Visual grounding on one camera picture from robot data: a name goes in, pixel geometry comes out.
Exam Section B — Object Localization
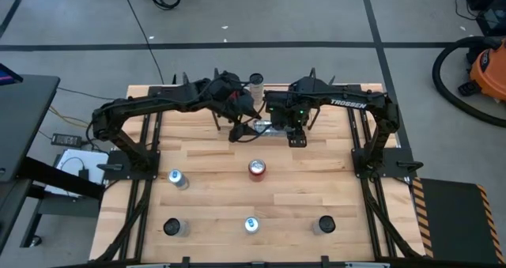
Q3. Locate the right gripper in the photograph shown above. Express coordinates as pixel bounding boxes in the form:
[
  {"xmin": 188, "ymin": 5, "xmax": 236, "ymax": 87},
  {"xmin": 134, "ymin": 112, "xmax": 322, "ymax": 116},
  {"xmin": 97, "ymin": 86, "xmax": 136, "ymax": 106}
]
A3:
[{"xmin": 264, "ymin": 89, "xmax": 313, "ymax": 149}]

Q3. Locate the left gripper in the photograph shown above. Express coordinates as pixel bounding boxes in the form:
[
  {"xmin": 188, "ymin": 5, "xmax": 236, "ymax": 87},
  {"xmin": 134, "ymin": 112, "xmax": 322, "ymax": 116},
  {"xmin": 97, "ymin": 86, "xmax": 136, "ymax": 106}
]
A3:
[{"xmin": 215, "ymin": 72, "xmax": 260, "ymax": 144}]

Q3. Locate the white Celsius Tropical Vibe can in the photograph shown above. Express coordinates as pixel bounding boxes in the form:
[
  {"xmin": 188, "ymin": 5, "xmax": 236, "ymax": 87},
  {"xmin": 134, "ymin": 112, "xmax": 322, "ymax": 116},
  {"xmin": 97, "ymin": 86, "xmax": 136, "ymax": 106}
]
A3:
[{"xmin": 252, "ymin": 119, "xmax": 296, "ymax": 138}]

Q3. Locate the teal Red Bull can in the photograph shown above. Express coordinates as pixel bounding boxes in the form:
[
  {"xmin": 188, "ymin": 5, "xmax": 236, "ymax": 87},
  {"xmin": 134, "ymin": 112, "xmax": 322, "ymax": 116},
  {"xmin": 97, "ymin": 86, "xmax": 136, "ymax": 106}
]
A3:
[{"xmin": 168, "ymin": 168, "xmax": 191, "ymax": 191}]

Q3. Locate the white blue Celsius can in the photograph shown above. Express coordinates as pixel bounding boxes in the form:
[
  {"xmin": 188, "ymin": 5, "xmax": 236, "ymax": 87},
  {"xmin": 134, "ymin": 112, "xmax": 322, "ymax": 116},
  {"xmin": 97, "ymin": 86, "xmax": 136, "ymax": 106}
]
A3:
[{"xmin": 312, "ymin": 215, "xmax": 337, "ymax": 236}]

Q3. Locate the silver blue Red Bull can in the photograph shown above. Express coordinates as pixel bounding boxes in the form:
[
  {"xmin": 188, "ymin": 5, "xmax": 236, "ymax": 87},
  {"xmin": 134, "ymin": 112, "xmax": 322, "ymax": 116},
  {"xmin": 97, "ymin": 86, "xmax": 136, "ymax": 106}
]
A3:
[{"xmin": 244, "ymin": 216, "xmax": 262, "ymax": 235}]

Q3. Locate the orange shop vacuum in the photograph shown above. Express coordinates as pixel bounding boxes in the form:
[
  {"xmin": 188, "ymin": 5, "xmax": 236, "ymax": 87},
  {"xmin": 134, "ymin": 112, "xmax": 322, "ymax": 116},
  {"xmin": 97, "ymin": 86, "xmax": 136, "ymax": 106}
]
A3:
[
  {"xmin": 431, "ymin": 36, "xmax": 506, "ymax": 128},
  {"xmin": 458, "ymin": 38, "xmax": 506, "ymax": 103}
]

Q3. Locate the black yellow striped floor mat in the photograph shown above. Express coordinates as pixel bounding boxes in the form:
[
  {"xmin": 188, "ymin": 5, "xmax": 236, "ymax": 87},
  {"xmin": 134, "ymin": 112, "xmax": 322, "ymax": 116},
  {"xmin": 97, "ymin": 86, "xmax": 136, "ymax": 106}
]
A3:
[{"xmin": 410, "ymin": 176, "xmax": 506, "ymax": 265}]

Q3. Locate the black power adapter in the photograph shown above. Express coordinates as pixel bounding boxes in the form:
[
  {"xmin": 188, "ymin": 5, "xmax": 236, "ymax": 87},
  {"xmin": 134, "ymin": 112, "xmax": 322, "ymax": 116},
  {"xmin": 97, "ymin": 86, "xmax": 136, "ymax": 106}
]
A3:
[{"xmin": 50, "ymin": 132, "xmax": 83, "ymax": 147}]

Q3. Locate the black desk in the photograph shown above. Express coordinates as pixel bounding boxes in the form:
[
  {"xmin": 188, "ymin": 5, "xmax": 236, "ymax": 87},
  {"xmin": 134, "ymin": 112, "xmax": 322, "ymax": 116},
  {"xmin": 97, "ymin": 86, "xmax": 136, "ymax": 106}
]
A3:
[{"xmin": 0, "ymin": 74, "xmax": 106, "ymax": 253}]

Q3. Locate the black equipment case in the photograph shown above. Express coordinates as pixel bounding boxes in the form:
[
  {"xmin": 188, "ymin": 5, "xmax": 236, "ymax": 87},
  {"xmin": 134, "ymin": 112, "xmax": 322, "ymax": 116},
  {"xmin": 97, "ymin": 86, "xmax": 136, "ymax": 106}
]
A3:
[{"xmin": 464, "ymin": 0, "xmax": 506, "ymax": 38}]

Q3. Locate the dark laptop screen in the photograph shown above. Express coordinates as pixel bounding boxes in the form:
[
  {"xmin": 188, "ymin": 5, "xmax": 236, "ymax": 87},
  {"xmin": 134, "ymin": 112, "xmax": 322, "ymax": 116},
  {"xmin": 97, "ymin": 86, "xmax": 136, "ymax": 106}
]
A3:
[{"xmin": 0, "ymin": 62, "xmax": 24, "ymax": 87}]

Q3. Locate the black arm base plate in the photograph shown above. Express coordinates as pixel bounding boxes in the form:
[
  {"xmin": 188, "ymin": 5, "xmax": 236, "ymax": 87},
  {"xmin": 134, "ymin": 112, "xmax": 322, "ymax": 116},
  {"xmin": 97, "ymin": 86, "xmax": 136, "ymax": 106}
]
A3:
[
  {"xmin": 351, "ymin": 147, "xmax": 424, "ymax": 179},
  {"xmin": 97, "ymin": 149, "xmax": 161, "ymax": 181}
]

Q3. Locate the black metal table frame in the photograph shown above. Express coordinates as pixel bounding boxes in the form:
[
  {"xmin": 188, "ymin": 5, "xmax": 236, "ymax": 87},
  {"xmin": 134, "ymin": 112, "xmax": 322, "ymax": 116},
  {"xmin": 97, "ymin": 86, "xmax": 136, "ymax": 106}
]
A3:
[{"xmin": 51, "ymin": 84, "xmax": 506, "ymax": 268}]

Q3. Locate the long black floor cable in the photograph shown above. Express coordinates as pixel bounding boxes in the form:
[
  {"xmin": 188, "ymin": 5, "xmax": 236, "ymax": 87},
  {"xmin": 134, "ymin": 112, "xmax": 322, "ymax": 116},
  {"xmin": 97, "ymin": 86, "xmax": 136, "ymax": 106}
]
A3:
[{"xmin": 118, "ymin": 0, "xmax": 165, "ymax": 85}]

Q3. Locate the yellow floor cable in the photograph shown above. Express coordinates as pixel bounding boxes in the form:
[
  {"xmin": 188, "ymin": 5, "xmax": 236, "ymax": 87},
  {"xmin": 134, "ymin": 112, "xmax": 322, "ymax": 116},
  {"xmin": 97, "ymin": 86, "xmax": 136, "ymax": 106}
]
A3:
[{"xmin": 47, "ymin": 105, "xmax": 94, "ymax": 129}]

